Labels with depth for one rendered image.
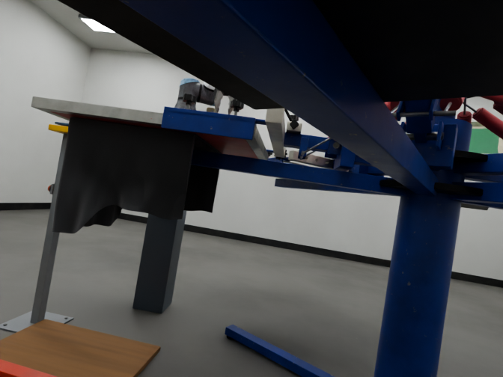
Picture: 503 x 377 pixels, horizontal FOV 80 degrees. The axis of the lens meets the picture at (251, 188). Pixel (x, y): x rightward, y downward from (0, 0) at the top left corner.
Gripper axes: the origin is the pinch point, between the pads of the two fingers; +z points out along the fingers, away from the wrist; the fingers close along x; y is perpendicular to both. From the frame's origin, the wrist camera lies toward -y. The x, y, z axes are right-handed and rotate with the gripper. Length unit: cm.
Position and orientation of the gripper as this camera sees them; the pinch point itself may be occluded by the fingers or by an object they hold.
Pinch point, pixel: (223, 110)
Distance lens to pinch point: 129.8
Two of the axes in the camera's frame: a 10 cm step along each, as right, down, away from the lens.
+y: 1.2, 0.5, 9.9
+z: -1.6, 9.9, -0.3
